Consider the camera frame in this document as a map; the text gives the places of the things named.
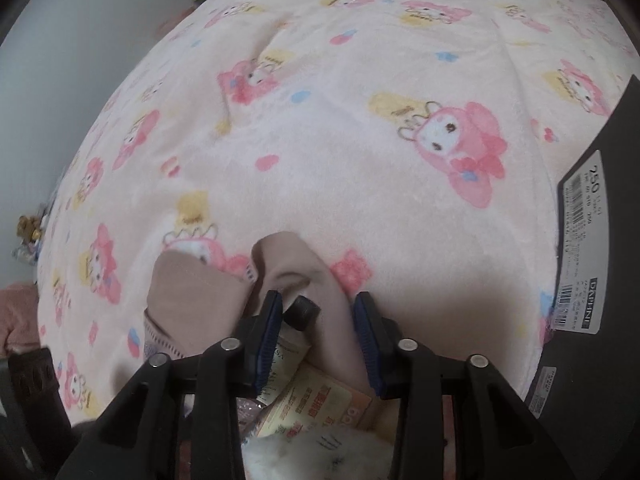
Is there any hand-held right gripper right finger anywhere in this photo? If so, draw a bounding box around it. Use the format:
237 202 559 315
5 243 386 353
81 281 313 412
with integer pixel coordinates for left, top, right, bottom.
352 292 576 480

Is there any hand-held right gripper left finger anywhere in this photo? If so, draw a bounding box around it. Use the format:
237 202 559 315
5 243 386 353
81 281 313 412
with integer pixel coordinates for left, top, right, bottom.
55 290 285 480

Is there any cream tube with black cap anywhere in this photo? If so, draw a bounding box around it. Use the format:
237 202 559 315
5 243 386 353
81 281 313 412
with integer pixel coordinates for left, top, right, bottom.
257 296 322 406

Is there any mauve cloth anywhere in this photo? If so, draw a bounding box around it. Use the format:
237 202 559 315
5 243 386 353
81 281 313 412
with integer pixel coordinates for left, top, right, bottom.
142 231 375 397

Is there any black box with white label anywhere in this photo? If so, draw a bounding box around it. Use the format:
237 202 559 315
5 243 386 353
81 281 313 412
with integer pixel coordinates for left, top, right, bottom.
525 74 640 432

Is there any orange paper leaflet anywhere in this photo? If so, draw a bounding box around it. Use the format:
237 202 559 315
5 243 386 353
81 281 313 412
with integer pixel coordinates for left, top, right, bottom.
257 362 374 442

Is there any white fluffy item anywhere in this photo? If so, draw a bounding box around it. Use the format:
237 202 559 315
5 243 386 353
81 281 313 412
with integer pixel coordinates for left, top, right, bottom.
242 427 397 480

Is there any pink printed blanket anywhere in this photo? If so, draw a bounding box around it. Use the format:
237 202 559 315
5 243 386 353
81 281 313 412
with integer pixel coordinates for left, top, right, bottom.
35 0 640 428

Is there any dark brown cloth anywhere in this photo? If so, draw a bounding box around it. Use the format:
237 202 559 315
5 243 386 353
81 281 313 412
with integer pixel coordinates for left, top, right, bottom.
6 347 72 427

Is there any pink plush cloth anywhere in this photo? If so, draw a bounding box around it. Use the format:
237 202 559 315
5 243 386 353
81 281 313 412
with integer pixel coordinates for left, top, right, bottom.
0 282 42 357

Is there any small brown toy figure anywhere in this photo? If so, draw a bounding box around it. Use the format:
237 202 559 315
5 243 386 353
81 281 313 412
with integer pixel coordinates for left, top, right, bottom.
17 215 44 242

